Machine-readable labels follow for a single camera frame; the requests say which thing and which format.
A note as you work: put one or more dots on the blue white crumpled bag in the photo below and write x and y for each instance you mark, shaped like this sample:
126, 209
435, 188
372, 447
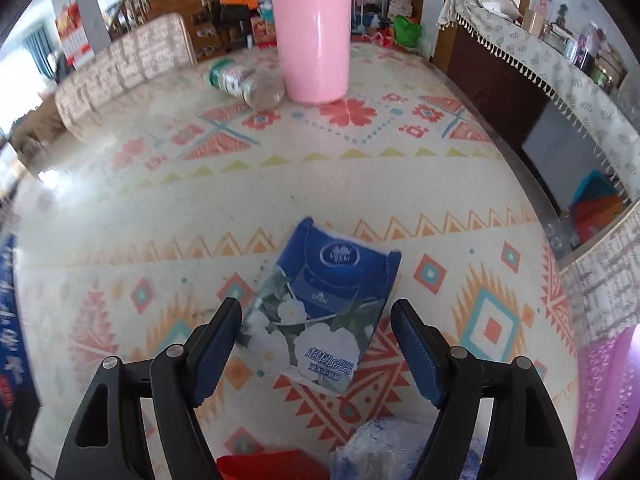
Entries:
382, 448

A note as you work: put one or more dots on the purple perforated plastic basket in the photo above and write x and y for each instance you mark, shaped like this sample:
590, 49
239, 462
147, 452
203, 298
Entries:
608, 401

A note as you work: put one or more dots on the red flat packet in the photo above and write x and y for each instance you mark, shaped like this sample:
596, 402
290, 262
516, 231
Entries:
281, 465

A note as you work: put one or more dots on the clear plastic bottle green cap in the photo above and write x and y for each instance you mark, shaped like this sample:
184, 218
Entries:
259, 89

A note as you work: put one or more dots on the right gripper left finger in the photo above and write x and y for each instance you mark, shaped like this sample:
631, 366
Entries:
107, 437

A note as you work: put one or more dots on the sideboard with patterned cloth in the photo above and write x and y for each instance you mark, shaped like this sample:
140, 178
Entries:
576, 96

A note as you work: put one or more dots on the green plastic bag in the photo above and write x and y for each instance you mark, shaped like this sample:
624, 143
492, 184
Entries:
406, 32

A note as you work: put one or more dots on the blue floral tissue pack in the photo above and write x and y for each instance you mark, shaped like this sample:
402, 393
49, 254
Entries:
318, 308

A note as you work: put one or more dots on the pink thermos bottle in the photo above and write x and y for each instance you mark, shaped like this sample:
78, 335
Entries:
313, 39

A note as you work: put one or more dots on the patterned chair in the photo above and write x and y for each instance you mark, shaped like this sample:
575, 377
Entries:
148, 52
601, 280

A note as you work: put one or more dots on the far patterned chair back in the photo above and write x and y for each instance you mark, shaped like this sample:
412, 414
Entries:
148, 52

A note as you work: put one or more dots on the near patterned chair back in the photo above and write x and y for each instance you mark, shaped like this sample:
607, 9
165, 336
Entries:
601, 280

